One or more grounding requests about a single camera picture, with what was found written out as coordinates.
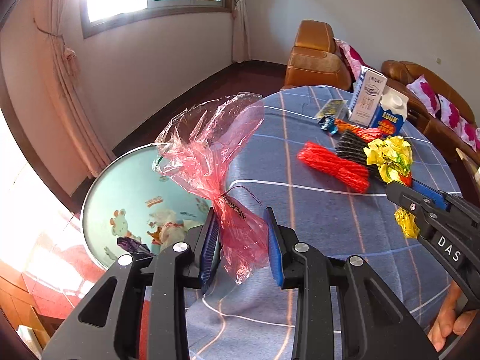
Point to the purple wrapper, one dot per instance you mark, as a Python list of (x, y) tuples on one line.
[(135, 246)]

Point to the large pink floral pillow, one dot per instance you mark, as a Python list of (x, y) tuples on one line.
[(350, 60)]

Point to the orange red wrapper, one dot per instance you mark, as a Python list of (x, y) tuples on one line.
[(360, 131)]

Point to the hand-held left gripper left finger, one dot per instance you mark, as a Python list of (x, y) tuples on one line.
[(210, 247)]

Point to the yellow wrapper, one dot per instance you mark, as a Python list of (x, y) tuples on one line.
[(390, 153)]

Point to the brown leather armchair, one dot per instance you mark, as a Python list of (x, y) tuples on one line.
[(315, 60)]

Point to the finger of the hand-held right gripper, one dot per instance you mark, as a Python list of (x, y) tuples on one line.
[(429, 193), (407, 202)]

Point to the pale hanging curtain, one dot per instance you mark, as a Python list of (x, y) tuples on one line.
[(240, 15)]

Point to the blue candy wrapper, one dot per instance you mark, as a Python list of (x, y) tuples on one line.
[(330, 125)]

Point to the wooden coffee table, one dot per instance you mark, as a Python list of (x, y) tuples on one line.
[(467, 161)]

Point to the tall white milk carton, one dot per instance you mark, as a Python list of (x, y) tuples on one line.
[(369, 97)]

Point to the blue and white carton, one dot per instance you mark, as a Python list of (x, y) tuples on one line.
[(390, 118)]

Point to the pink transparent plastic bag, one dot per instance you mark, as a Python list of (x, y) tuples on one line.
[(210, 150)]

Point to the white plastic bag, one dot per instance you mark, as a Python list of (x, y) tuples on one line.
[(168, 228)]

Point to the shiny printed snack packet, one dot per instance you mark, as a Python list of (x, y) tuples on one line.
[(332, 108)]

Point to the person's right hand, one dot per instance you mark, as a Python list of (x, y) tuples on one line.
[(446, 326)]

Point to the pink tied curtain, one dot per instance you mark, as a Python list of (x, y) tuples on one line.
[(71, 82)]

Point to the brown leather sofa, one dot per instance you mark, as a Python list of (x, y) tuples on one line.
[(431, 127)]

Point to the blue checked tablecloth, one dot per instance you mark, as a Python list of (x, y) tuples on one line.
[(318, 232)]

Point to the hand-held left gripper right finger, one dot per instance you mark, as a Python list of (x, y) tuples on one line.
[(273, 247)]

